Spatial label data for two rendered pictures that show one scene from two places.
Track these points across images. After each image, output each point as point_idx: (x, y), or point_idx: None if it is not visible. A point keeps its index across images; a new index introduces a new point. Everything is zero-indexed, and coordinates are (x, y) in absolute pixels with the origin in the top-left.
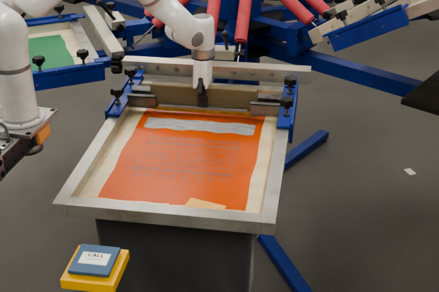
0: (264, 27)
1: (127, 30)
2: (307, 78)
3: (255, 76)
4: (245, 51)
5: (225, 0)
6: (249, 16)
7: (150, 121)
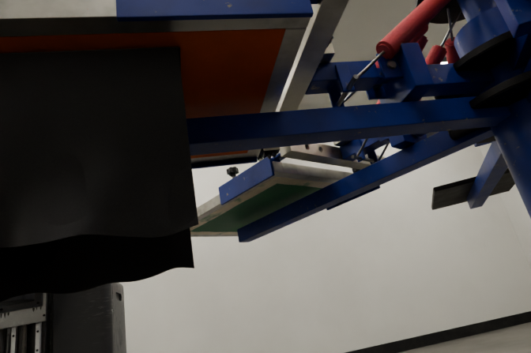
0: (495, 38)
1: (353, 142)
2: None
3: (301, 42)
4: (407, 64)
5: (459, 52)
6: (411, 18)
7: None
